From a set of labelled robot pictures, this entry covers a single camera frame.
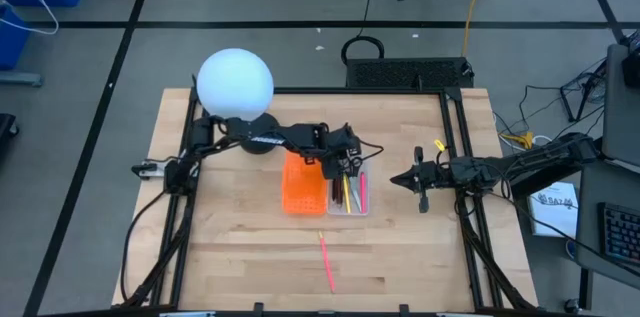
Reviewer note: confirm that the black keyboard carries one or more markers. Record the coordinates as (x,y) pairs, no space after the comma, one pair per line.
(622,234)

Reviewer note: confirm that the black floor object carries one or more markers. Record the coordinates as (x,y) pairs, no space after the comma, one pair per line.
(7,129)

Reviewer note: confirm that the grey desk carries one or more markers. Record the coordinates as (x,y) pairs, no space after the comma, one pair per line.
(595,192)
(622,107)

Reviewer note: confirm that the white printed booklet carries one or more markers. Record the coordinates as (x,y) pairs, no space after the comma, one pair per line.
(555,212)

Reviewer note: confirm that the yellow plug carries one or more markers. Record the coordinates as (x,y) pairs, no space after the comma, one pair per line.
(520,140)

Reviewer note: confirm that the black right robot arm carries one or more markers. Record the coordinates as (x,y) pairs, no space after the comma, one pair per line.
(540,162)

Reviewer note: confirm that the pink highlighter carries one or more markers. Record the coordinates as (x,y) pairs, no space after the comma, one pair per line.
(363,194)

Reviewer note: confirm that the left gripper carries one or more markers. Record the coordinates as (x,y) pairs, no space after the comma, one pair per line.
(335,147)

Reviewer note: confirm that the white globe lamp black base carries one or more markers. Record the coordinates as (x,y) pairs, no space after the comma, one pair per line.
(235,84)

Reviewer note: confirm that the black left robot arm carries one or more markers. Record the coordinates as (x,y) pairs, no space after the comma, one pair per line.
(270,138)

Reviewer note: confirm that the pink pencil yellow eraser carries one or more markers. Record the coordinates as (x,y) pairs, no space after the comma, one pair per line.
(327,262)

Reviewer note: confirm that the yellow highlighter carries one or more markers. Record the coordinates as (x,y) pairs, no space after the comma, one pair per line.
(347,197)

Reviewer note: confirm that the clear plastic supply box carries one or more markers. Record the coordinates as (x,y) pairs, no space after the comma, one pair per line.
(331,209)

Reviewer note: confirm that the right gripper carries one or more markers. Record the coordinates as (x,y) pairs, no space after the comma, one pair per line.
(432,177)

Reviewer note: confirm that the black metal rig frame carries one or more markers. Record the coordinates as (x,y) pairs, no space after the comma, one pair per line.
(350,91)

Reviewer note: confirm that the brown pencil blue eraser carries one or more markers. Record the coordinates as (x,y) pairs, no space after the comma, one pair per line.
(334,192)

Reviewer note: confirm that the grey shelf base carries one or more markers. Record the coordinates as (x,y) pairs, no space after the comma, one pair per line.
(20,79)

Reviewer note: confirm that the black mesh computer case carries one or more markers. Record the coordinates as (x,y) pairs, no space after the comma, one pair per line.
(410,73)

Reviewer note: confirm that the black table clamp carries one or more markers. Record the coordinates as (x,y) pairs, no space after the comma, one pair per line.
(404,309)
(258,308)

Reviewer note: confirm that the orange perforated plastic lid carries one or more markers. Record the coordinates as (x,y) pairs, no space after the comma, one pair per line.
(302,192)

